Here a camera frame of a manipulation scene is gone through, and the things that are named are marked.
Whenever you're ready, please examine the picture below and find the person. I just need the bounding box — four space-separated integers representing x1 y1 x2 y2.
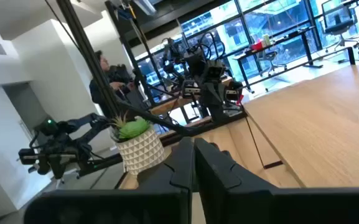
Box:
88 49 136 121

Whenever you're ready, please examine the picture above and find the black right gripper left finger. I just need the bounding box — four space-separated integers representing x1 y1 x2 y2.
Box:
23 136 196 224

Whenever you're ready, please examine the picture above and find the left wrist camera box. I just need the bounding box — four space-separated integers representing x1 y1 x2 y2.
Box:
208 60 226 80

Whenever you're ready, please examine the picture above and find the black-legged office desk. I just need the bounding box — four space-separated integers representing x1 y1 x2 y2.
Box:
231 26 323 94

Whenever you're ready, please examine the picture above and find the green plant in white pot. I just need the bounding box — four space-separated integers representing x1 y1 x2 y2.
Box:
108 112 168 177

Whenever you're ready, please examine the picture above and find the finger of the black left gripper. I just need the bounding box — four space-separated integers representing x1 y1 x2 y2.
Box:
215 83 228 108
203 83 217 108

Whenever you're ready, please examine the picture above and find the grey office chair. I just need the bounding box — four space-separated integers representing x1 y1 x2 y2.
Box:
256 49 287 78

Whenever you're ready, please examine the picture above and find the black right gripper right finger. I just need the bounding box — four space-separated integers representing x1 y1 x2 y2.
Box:
194 137 359 224

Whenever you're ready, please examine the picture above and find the black-framed glass window wall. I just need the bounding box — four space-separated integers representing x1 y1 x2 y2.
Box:
134 0 359 105

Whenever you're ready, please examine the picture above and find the black office chair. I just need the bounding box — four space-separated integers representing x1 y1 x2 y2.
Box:
320 0 359 54

